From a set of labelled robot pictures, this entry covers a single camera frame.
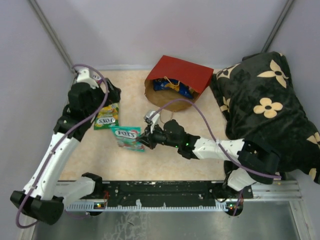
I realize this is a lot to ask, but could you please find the blue snack packet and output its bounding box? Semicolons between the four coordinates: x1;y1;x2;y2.
152;77;194;99

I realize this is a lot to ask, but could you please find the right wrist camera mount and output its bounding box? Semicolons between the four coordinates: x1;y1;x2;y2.
143;110;160;127

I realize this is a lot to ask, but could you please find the purple snack packet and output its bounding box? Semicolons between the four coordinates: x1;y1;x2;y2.
91;73;102;85

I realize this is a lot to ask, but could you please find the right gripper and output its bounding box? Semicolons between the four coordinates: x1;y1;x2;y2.
136;121;180;150

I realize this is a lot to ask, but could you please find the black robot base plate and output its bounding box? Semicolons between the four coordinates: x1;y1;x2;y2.
74;179;254;208

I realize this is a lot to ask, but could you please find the green Fox's spring tea packet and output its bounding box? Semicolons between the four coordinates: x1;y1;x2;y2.
93;103;119;130

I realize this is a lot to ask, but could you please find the black floral blanket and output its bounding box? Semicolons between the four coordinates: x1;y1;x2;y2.
210;51;320;183

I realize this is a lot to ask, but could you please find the teal Fox's candy packet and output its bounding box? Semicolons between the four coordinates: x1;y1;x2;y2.
110;126;145;152

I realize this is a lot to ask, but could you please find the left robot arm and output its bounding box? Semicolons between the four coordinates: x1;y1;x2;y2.
10;78;121;229

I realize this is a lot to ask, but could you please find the red paper bag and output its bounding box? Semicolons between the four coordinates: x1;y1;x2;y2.
144;55;214;112

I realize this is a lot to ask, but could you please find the aluminium frame rail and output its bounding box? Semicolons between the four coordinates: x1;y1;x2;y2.
29;180;303;213

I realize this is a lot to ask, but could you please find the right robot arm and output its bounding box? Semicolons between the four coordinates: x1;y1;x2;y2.
136;120;280;198

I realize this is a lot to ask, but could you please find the twisted paper bag handle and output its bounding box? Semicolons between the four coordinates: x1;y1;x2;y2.
159;109;174;124

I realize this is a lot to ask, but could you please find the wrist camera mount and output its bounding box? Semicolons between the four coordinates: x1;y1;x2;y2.
75;67;99;89
143;110;160;127

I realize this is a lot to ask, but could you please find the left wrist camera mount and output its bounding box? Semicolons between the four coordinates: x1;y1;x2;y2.
75;67;99;89

